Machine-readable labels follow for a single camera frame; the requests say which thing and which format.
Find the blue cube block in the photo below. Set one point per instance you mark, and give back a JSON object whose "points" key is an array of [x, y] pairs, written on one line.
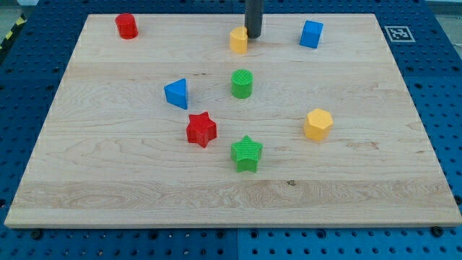
{"points": [[311, 34]]}

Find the green star block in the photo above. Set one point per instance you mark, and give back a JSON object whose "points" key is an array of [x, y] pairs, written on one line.
{"points": [[246, 154]]}

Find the red star block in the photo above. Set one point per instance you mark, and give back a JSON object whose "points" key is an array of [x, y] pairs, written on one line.
{"points": [[201, 129]]}

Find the green cylinder block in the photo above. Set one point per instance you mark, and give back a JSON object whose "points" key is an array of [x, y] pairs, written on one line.
{"points": [[242, 83]]}

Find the light wooden board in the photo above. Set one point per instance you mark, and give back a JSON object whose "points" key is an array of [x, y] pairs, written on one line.
{"points": [[113, 153]]}

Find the blue triangle block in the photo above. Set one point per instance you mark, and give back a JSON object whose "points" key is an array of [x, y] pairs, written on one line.
{"points": [[176, 93]]}

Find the yellow hexagon block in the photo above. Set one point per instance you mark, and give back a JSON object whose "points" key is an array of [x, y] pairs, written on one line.
{"points": [[318, 124]]}

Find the yellow half-round block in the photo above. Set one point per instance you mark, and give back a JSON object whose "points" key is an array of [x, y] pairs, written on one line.
{"points": [[239, 40]]}

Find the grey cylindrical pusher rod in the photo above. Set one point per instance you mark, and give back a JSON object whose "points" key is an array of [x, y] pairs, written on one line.
{"points": [[254, 17]]}

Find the red cylinder block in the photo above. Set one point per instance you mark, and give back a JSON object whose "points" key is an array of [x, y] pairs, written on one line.
{"points": [[126, 25]]}

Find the white fiducial marker tag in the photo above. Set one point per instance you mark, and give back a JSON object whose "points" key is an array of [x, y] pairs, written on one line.
{"points": [[399, 34]]}

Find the black bolt front left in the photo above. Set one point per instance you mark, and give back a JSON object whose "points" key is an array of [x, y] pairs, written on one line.
{"points": [[36, 234]]}

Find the black bolt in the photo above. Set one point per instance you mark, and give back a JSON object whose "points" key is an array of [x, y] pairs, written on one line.
{"points": [[36, 234], [437, 231]]}

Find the black bolt front right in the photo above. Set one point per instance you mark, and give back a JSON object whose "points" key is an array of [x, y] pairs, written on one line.
{"points": [[437, 231]]}

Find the yellow black hazard tape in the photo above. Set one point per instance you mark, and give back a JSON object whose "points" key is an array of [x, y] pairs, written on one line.
{"points": [[13, 33]]}

